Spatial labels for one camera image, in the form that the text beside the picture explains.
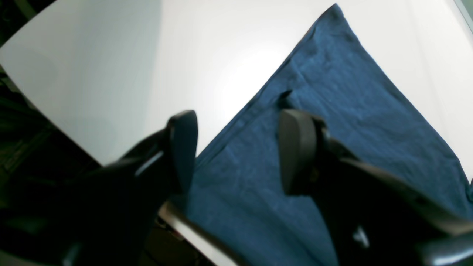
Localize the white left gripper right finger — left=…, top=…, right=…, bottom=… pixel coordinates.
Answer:
left=278, top=109, right=472, bottom=266

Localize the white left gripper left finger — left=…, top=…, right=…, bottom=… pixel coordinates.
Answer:
left=1, top=110, right=198, bottom=266

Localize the navy blue t-shirt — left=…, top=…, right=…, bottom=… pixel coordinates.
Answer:
left=176, top=4, right=472, bottom=266

